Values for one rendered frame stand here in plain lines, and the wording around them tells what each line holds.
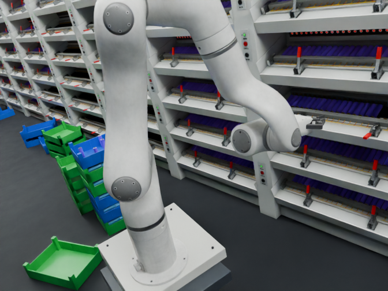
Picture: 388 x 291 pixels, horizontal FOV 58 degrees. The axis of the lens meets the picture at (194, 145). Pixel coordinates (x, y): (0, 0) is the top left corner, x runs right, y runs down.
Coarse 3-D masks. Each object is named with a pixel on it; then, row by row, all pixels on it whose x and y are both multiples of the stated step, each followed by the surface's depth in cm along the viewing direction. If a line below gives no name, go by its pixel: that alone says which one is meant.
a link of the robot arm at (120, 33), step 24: (120, 0) 64; (144, 0) 76; (96, 24) 66; (120, 24) 65; (144, 24) 68; (120, 48) 69; (144, 48) 72; (120, 72) 75; (144, 72) 78; (120, 96) 78; (144, 96) 81; (120, 120) 81; (144, 120) 83; (120, 144) 82; (144, 144) 84; (120, 168) 82; (144, 168) 84; (120, 192) 83; (144, 192) 86
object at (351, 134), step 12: (288, 96) 149; (312, 132) 130; (324, 132) 126; (336, 132) 122; (348, 132) 120; (360, 132) 118; (384, 132) 113; (360, 144) 119; (372, 144) 115; (384, 144) 112
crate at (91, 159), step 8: (104, 136) 184; (72, 144) 175; (80, 144) 179; (88, 144) 181; (96, 144) 183; (72, 152) 174; (80, 152) 161; (88, 152) 178; (96, 152) 164; (104, 152) 166; (80, 160) 161; (88, 160) 163; (96, 160) 165
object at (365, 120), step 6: (294, 108) 137; (300, 108) 136; (312, 114) 132; (318, 114) 130; (324, 114) 128; (330, 114) 126; (336, 114) 125; (342, 114) 124; (348, 114) 123; (342, 120) 124; (348, 120) 122; (354, 120) 121; (360, 120) 119; (366, 120) 117; (372, 120) 116; (378, 120) 115; (384, 120) 114; (384, 126) 114
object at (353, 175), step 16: (304, 144) 139; (320, 144) 144; (336, 144) 140; (352, 144) 137; (272, 160) 152; (288, 160) 148; (304, 160) 140; (320, 160) 140; (336, 160) 135; (352, 160) 131; (368, 160) 128; (384, 160) 126; (304, 176) 143; (320, 176) 136; (336, 176) 132; (352, 176) 129; (368, 176) 126; (384, 176) 122; (368, 192) 124; (384, 192) 119
